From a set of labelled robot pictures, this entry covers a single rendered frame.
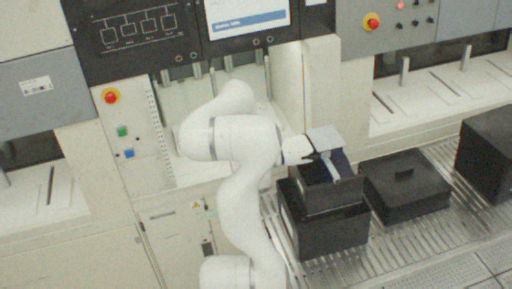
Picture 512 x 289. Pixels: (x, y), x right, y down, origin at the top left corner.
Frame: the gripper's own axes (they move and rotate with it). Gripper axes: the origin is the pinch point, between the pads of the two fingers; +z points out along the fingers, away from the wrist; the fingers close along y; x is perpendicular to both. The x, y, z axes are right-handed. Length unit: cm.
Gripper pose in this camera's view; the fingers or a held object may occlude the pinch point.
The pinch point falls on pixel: (324, 143)
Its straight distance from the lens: 149.0
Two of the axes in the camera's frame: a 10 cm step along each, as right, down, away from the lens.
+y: 2.5, 5.7, -7.8
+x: -0.9, -7.9, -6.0
